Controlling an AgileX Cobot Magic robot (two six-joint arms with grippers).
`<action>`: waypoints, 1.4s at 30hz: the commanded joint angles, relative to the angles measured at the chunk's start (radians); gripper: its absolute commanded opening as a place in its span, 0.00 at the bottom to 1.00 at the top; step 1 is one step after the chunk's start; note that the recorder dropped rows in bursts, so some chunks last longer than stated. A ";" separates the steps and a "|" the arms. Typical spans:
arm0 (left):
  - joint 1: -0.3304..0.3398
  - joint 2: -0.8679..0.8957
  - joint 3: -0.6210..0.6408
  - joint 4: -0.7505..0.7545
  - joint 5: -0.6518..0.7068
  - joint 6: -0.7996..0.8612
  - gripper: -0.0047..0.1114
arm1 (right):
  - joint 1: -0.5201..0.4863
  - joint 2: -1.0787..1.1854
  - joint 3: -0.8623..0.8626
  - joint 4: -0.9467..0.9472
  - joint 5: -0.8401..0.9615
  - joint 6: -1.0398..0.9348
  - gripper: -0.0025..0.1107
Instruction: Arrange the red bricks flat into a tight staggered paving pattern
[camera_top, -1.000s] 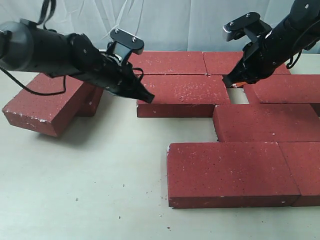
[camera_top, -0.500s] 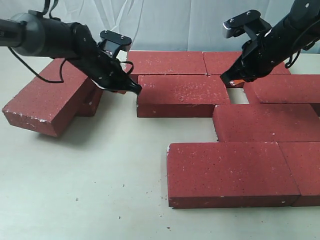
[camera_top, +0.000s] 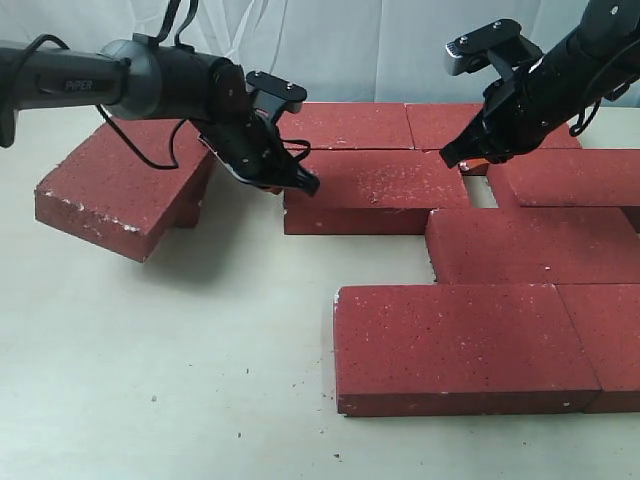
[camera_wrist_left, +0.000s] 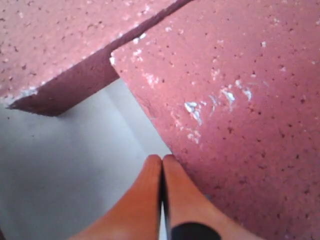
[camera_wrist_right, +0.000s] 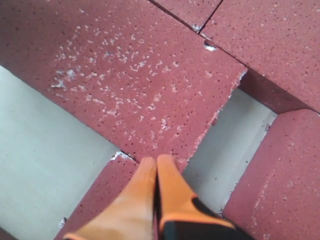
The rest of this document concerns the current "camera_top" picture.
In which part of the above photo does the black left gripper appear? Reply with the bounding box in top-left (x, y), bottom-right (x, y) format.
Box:
top-left (197, 114), bottom-right (320, 197)

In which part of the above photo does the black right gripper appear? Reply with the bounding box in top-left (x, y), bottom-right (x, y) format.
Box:
top-left (439, 44), bottom-right (600, 173)

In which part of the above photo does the red brick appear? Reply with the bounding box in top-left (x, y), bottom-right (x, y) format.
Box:
top-left (333, 284), bottom-right (601, 417)
top-left (172, 157), bottom-right (215, 229)
top-left (34, 120), bottom-right (214, 262)
top-left (284, 150), bottom-right (471, 235)
top-left (404, 102), bottom-right (583, 151)
top-left (278, 102), bottom-right (414, 150)
top-left (558, 284), bottom-right (639, 414)

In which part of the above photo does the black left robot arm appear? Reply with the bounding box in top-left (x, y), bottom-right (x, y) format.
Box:
top-left (1, 34), bottom-right (320, 196)

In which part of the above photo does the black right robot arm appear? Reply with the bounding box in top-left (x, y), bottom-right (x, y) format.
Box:
top-left (440, 1), bottom-right (639, 168)

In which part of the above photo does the red brick second row right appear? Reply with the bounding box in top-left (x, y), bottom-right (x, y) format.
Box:
top-left (487, 148), bottom-right (639, 229)

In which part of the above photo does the red brick third row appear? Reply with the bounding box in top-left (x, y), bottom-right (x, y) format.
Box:
top-left (425, 207), bottom-right (639, 285)

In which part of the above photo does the red brick under stack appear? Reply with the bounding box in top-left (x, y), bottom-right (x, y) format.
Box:
top-left (172, 157), bottom-right (215, 229)

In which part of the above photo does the grey backdrop cloth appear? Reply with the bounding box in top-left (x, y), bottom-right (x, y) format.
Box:
top-left (1, 0), bottom-right (585, 103)

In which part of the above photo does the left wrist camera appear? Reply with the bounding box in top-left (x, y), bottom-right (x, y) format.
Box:
top-left (245, 71), bottom-right (308, 124)

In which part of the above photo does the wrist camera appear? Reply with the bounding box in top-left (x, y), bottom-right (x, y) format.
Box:
top-left (444, 19), bottom-right (543, 80)
top-left (245, 71), bottom-right (308, 124)

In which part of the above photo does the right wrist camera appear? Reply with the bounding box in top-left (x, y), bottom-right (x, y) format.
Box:
top-left (444, 19), bottom-right (543, 80)

